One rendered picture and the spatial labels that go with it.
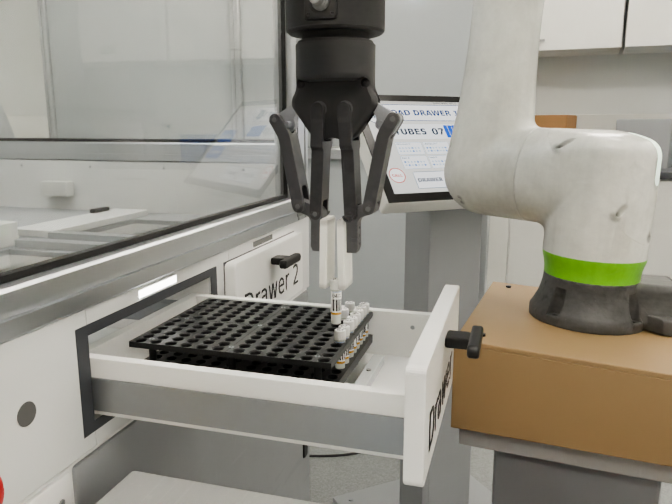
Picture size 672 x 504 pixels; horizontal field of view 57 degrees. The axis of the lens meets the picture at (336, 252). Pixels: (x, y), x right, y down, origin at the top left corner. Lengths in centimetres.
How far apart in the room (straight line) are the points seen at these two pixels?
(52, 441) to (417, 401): 34
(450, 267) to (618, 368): 90
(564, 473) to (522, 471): 5
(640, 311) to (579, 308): 8
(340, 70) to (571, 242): 40
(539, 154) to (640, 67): 342
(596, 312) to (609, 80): 345
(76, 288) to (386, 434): 33
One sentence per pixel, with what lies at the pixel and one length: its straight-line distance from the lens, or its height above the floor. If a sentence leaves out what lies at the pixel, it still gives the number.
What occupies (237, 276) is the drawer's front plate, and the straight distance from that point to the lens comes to 91.
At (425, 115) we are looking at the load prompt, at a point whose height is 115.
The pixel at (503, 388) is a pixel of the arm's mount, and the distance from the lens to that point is 77.
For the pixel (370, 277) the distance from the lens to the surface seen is 244.
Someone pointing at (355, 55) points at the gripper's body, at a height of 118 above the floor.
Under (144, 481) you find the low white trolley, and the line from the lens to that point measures 71.
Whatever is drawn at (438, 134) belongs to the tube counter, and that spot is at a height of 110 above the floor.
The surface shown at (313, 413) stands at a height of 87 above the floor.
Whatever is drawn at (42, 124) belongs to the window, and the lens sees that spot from 63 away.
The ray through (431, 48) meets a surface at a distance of 233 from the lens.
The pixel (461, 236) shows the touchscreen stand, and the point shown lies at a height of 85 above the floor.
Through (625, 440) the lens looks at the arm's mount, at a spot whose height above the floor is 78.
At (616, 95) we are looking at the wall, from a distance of 423.
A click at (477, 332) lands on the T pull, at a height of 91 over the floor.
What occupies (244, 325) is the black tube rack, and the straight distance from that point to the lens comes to 71.
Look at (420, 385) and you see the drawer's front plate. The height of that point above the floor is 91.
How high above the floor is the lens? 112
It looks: 11 degrees down
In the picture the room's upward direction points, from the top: straight up
